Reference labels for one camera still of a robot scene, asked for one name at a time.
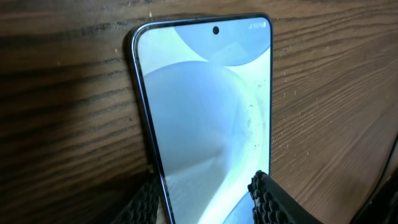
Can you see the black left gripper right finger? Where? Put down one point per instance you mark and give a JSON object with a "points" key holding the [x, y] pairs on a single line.
{"points": [[273, 205]]}

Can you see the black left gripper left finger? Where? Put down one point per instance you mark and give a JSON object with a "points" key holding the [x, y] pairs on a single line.
{"points": [[141, 200]]}

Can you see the Samsung Galaxy smartphone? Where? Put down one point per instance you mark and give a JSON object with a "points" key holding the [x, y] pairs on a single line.
{"points": [[204, 91]]}

